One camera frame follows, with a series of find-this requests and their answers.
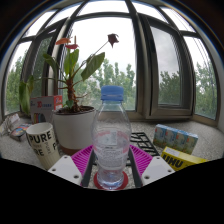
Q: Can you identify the flat round red coaster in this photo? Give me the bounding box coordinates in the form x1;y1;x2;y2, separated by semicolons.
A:
93;170;130;191

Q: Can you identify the clear blue-capped water bottle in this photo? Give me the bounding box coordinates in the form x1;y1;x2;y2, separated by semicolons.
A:
91;85;132;191

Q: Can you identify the dark-framed window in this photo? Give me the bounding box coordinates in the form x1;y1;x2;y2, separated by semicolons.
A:
3;0;221;121

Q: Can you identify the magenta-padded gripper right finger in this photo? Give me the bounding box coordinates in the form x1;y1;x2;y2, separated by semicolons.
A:
127;144;176;188

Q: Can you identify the white and red filament box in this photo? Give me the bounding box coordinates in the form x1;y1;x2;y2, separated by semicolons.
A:
29;95;64;125

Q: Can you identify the white mug with black lettering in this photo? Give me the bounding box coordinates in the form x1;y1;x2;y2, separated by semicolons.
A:
25;121;62;171

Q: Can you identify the white package with cable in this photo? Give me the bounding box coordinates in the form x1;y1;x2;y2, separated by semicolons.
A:
0;113;22;136

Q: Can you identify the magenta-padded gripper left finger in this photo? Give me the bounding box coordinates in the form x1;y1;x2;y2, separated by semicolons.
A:
48;144;98;188

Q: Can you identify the potted red-flowered plant, white pot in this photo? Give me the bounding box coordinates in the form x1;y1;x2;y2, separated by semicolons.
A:
18;33;120;156

